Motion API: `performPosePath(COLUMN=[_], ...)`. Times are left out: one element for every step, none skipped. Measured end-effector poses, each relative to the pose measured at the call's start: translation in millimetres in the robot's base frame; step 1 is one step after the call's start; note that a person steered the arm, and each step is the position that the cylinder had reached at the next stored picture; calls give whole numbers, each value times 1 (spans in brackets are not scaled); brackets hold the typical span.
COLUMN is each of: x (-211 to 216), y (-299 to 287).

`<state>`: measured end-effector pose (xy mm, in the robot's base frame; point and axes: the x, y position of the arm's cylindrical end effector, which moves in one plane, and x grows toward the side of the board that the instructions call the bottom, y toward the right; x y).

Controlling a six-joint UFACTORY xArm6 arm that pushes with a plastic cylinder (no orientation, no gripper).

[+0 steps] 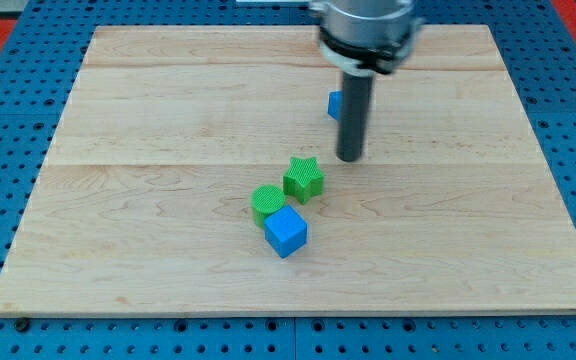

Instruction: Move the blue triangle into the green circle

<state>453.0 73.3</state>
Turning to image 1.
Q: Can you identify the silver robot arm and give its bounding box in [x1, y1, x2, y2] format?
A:
[309, 0, 423, 162]

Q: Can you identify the green star block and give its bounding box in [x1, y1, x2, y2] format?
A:
[283, 157, 325, 205]

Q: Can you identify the blue cube block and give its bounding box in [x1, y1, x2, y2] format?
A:
[264, 206, 308, 258]

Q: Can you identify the green cylinder block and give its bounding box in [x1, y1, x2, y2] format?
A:
[251, 184, 286, 228]

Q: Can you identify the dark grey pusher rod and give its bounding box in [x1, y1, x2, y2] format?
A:
[336, 73, 374, 162]

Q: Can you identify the blue triangle block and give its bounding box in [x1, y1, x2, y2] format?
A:
[327, 91, 342, 120]

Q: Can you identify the light wooden board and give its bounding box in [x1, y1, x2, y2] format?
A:
[0, 25, 576, 318]

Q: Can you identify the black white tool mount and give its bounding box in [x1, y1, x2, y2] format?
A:
[318, 27, 415, 77]

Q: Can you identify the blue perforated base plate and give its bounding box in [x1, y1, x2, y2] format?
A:
[0, 0, 576, 359]

